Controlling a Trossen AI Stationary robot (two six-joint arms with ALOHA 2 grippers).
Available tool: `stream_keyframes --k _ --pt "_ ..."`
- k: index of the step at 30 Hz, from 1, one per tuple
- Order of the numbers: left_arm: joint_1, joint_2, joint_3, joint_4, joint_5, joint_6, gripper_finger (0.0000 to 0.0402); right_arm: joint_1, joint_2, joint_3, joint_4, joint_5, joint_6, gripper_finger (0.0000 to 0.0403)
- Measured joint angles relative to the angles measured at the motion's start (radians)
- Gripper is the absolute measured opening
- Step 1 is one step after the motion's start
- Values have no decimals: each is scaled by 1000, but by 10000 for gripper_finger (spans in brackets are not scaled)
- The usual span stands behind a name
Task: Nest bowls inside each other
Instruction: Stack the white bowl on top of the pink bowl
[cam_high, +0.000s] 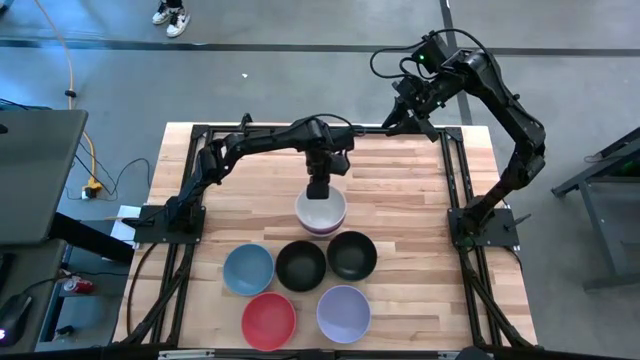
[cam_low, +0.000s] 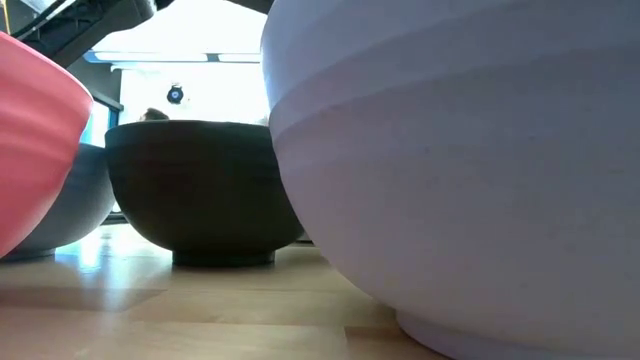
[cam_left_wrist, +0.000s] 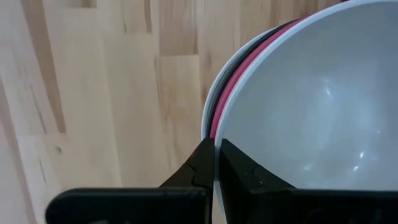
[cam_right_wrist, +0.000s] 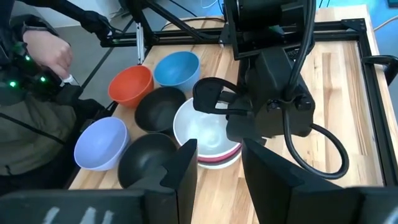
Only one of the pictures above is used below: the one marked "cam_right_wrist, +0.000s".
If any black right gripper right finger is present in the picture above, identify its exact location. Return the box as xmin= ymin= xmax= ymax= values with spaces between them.
xmin=241 ymin=138 xmax=398 ymax=224

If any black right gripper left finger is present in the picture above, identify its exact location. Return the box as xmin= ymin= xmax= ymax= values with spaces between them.
xmin=0 ymin=138 xmax=199 ymax=224

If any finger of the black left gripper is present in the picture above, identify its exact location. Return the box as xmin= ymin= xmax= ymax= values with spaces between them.
xmin=192 ymin=77 xmax=249 ymax=116
xmin=225 ymin=113 xmax=267 ymax=146

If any blue bowl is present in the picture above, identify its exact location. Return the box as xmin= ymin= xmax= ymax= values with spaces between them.
xmin=153 ymin=50 xmax=201 ymax=93

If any white bowl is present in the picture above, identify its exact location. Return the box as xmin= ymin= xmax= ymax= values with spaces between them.
xmin=172 ymin=96 xmax=243 ymax=159
xmin=198 ymin=152 xmax=243 ymax=170

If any black bowl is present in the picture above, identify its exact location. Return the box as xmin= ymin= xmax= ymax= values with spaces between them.
xmin=134 ymin=86 xmax=187 ymax=136
xmin=117 ymin=133 xmax=180 ymax=190

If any orange-red bowl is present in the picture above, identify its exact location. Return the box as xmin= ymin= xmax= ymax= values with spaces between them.
xmin=108 ymin=64 xmax=155 ymax=109

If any lavender bowl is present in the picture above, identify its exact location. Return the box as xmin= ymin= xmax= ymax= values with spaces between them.
xmin=73 ymin=116 xmax=131 ymax=172

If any maroon bowl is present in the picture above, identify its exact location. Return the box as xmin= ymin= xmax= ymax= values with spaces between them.
xmin=197 ymin=143 xmax=243 ymax=165

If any white metal bar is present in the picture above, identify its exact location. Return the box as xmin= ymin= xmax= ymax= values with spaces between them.
xmin=136 ymin=22 xmax=146 ymax=65

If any person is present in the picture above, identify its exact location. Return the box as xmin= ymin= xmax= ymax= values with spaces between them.
xmin=0 ymin=0 xmax=131 ymax=197

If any person's hand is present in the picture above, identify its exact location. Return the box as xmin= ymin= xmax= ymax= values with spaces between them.
xmin=22 ymin=29 xmax=74 ymax=79

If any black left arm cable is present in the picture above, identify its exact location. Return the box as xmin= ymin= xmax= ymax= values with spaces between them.
xmin=281 ymin=0 xmax=349 ymax=180

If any black corner bracket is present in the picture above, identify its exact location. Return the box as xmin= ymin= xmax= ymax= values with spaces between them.
xmin=340 ymin=17 xmax=368 ymax=42

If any black aluminium table frame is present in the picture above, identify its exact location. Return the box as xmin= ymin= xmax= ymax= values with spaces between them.
xmin=99 ymin=0 xmax=398 ymax=187

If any black frame hook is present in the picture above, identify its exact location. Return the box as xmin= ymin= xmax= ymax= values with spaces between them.
xmin=361 ymin=55 xmax=398 ymax=86

